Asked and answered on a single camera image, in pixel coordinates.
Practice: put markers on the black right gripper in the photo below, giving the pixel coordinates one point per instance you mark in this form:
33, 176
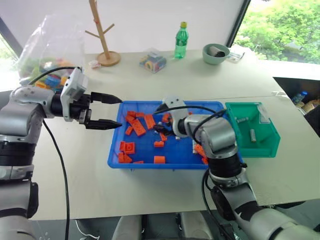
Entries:
168, 120

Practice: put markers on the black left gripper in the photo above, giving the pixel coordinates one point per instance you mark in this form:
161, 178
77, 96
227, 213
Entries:
80, 110

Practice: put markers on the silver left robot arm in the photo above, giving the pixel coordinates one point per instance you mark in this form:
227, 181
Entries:
20, 112

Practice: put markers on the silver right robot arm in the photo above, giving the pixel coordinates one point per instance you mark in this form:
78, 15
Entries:
217, 135

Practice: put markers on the blue plastic bin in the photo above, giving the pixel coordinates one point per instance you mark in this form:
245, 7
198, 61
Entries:
145, 152

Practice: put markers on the green plastic bin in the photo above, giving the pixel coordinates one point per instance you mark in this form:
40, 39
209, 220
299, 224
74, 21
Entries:
260, 147

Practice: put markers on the orange toy brick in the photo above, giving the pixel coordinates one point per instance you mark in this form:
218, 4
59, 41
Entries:
200, 150
129, 118
140, 115
124, 158
138, 162
159, 160
166, 117
130, 148
129, 130
130, 114
205, 160
149, 121
122, 146
159, 144
163, 137

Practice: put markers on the large orange toy plate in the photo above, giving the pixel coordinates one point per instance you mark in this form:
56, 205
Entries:
138, 127

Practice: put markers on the small white pink wrapper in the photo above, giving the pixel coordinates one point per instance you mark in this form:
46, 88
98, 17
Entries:
95, 64

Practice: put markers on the wooden mug tree stand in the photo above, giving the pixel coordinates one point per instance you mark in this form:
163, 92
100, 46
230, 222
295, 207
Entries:
108, 58

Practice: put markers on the clear box of coloured pieces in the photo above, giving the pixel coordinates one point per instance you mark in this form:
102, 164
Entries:
153, 62

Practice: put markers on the clear bag of toy blocks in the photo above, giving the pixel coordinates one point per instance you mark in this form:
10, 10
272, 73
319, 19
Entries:
50, 62

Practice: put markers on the silver battery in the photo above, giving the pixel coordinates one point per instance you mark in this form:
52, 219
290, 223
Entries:
253, 135
242, 120

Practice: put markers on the pale green bowl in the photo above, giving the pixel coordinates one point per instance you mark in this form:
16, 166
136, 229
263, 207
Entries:
212, 59

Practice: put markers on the green plastic soda bottle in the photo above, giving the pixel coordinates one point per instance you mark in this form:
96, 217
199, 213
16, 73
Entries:
180, 45

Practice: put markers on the small clear packets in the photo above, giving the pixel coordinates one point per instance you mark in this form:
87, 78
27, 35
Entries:
236, 56

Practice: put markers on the blue capped plastic bottle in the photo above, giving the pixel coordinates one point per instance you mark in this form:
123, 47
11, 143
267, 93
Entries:
298, 98

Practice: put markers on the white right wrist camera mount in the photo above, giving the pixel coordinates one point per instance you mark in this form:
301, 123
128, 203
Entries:
175, 103

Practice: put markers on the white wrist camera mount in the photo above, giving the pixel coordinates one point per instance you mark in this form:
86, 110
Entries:
175, 103
73, 83

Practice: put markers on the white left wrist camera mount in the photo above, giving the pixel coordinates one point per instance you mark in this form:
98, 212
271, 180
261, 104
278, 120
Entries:
73, 83

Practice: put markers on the black window frame post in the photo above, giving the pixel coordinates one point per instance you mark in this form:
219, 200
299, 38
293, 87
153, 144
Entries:
237, 22

